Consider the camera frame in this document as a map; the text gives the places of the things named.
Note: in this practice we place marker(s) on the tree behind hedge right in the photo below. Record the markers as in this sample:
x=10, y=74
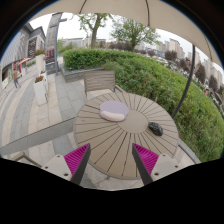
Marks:
x=133, y=32

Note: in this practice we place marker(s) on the white planter with flowers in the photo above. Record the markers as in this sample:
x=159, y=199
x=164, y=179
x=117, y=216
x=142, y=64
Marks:
x=40, y=90

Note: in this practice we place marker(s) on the tall dark sign pillar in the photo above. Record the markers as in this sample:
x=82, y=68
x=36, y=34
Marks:
x=51, y=43

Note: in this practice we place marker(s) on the grey woven patio chair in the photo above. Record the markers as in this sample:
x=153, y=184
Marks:
x=99, y=80

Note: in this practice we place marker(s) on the tree behind hedge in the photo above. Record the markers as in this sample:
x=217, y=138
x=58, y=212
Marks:
x=133, y=32
x=92, y=22

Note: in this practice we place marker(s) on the black computer mouse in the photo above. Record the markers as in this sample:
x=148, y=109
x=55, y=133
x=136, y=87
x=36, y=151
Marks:
x=155, y=128

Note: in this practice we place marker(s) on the far white planter box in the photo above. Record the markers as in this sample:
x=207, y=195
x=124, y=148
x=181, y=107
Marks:
x=39, y=57

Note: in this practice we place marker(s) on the trimmed green hedge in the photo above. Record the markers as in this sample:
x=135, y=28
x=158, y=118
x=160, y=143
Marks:
x=199, y=123

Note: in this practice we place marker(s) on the walking pedestrian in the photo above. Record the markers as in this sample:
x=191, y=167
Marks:
x=15, y=78

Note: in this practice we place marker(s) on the beige patio umbrella canopy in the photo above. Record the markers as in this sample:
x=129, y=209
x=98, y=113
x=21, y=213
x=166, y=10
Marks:
x=151, y=13

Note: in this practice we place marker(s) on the tree behind hedge left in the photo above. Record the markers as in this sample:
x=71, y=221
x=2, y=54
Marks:
x=92, y=22

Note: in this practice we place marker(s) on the grey storefront building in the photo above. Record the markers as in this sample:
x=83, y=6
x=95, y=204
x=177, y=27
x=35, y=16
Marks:
x=23, y=45

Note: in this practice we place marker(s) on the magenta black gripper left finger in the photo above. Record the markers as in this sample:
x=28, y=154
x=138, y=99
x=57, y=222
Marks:
x=70, y=167

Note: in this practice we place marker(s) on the dark curved umbrella pole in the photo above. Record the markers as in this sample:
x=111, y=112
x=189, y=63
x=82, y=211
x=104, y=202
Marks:
x=187, y=84

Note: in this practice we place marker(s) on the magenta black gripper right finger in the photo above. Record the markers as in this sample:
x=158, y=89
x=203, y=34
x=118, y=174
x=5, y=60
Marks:
x=152, y=166

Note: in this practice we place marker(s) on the round slatted patio table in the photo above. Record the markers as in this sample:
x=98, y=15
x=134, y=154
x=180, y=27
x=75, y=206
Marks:
x=111, y=142

